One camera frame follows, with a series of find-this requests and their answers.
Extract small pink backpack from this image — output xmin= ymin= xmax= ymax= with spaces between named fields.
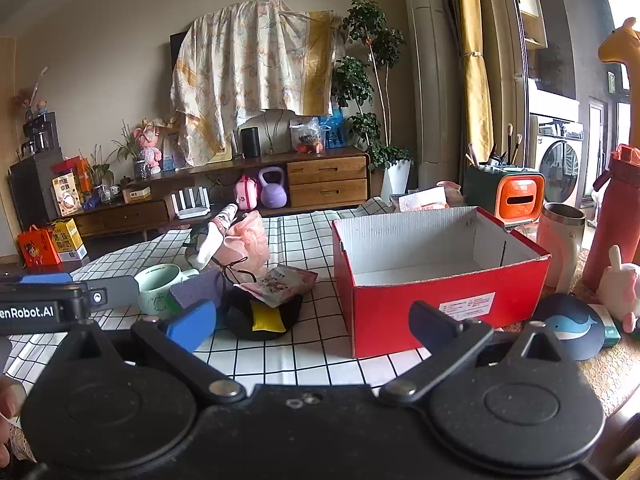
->
xmin=234 ymin=175 xmax=260 ymax=211

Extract black coffee machine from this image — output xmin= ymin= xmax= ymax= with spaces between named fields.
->
xmin=22 ymin=112 xmax=58 ymax=156

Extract red water bottle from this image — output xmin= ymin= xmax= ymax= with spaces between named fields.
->
xmin=581 ymin=144 xmax=640 ymax=293

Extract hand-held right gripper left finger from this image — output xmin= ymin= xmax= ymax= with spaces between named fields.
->
xmin=60 ymin=300 xmax=247 ymax=406

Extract yellow carton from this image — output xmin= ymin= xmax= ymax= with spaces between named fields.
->
xmin=50 ymin=217 xmax=86 ymax=262

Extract yellow giraffe toy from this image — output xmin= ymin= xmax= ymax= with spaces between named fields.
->
xmin=597 ymin=17 xmax=640 ymax=81

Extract red cardboard box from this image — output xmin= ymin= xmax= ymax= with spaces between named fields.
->
xmin=331 ymin=206 xmax=551 ymax=359

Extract yellow white snack box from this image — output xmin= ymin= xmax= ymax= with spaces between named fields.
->
xmin=52 ymin=172 xmax=81 ymax=217

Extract person's left hand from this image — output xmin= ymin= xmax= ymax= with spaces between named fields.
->
xmin=0 ymin=375 xmax=28 ymax=467

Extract red gift box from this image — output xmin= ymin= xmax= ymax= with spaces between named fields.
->
xmin=17 ymin=225 xmax=62 ymax=267

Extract white washing machine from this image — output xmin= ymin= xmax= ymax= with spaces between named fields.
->
xmin=530 ymin=115 xmax=586 ymax=208

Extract pink printed packet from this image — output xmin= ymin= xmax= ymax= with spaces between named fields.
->
xmin=235 ymin=266 xmax=319 ymax=308

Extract floral bed sheet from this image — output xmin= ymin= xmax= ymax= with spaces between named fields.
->
xmin=170 ymin=0 xmax=346 ymax=168

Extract pink tissue pack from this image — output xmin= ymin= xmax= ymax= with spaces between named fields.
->
xmin=397 ymin=187 xmax=451 ymax=213

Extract green orange organizer box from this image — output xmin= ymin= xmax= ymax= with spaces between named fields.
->
xmin=462 ymin=165 xmax=546 ymax=226

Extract pink plush doll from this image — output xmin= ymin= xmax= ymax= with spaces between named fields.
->
xmin=134 ymin=119 xmax=163 ymax=176

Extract black speaker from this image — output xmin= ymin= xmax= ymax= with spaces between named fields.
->
xmin=241 ymin=127 xmax=262 ymax=159

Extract wooden tv cabinet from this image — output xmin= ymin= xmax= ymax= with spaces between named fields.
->
xmin=65 ymin=147 xmax=371 ymax=241

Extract white checkered tablecloth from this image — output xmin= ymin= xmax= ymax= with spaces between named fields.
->
xmin=5 ymin=199 xmax=501 ymax=391

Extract pink steel tumbler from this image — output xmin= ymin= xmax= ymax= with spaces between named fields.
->
xmin=536 ymin=203 xmax=586 ymax=293

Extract small potted plant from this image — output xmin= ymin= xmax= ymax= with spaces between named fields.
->
xmin=80 ymin=145 xmax=121 ymax=203

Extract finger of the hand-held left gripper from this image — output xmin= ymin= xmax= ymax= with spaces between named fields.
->
xmin=84 ymin=276 xmax=141 ymax=307
xmin=19 ymin=272 xmax=73 ymax=285

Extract black pouch yellow patch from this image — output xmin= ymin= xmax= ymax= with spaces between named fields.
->
xmin=222 ymin=285 xmax=304 ymax=342

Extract pink plush toy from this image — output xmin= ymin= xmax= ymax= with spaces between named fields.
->
xmin=596 ymin=245 xmax=640 ymax=333

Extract small yellow pillow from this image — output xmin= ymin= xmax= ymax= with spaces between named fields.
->
xmin=251 ymin=301 xmax=287 ymax=333

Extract pink bath pouf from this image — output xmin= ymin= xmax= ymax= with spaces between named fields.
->
xmin=225 ymin=210 xmax=271 ymax=282

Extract black side cabinet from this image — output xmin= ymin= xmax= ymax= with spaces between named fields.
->
xmin=9 ymin=147 xmax=63 ymax=228

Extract green indoor tree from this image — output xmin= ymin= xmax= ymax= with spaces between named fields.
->
xmin=332 ymin=0 xmax=416 ymax=171

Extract bundle of brushes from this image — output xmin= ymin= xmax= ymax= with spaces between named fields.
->
xmin=465 ymin=124 xmax=524 ymax=170

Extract white router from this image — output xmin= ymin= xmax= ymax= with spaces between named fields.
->
xmin=170 ymin=187 xmax=213 ymax=220

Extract clear plastic bag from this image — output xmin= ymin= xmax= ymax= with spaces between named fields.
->
xmin=289 ymin=116 xmax=323 ymax=155

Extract purple kettlebell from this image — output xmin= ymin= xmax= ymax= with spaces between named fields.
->
xmin=257 ymin=166 xmax=290 ymax=209

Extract yellow curtain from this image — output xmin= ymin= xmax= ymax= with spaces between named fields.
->
xmin=452 ymin=0 xmax=496 ymax=166

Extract white planter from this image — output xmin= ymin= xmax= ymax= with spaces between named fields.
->
xmin=381 ymin=159 xmax=414 ymax=202

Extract mint green mug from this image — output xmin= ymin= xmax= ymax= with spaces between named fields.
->
xmin=134 ymin=264 xmax=201 ymax=317

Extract teal tissue pack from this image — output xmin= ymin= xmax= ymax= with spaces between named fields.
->
xmin=587 ymin=304 xmax=623 ymax=348

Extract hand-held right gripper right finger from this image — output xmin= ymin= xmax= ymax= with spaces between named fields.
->
xmin=379 ymin=301 xmax=576 ymax=405

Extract purple sponge cloth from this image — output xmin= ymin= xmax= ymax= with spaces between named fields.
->
xmin=170 ymin=270 xmax=236 ymax=311

